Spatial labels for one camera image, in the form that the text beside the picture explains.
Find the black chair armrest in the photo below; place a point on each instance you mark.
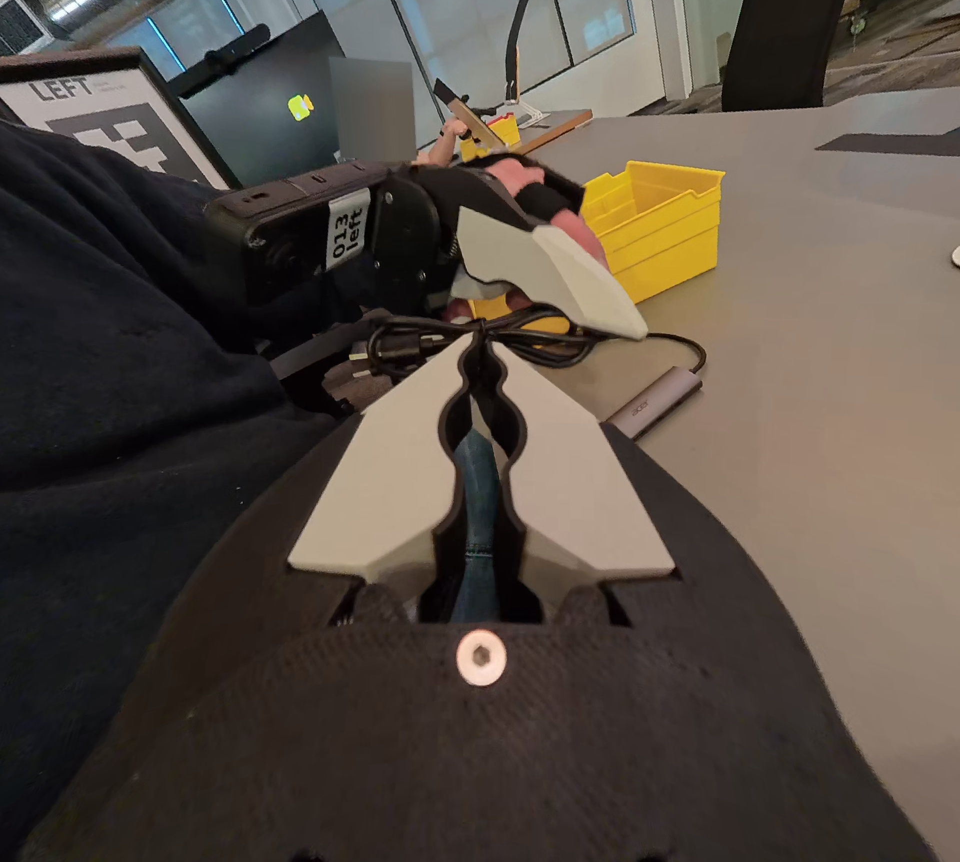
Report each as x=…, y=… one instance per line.
x=322, y=352

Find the person's blue jeans leg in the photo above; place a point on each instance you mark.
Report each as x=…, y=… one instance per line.
x=476, y=524

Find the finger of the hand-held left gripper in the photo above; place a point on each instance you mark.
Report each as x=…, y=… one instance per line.
x=480, y=288
x=562, y=269

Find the black white framed poster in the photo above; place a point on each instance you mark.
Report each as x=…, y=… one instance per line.
x=112, y=119

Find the wooden work table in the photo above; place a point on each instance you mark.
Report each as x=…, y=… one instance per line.
x=555, y=123

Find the black video bar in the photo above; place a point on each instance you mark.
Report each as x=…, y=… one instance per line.
x=232, y=55

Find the large black screen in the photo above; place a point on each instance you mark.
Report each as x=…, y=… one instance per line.
x=270, y=111

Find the yellow plastic bin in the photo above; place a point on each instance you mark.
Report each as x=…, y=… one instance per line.
x=660, y=224
x=501, y=130

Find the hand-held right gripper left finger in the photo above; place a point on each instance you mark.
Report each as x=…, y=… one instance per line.
x=375, y=494

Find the person's left hand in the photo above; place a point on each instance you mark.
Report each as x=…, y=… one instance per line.
x=525, y=179

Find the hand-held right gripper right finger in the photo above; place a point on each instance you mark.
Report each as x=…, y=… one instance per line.
x=585, y=494

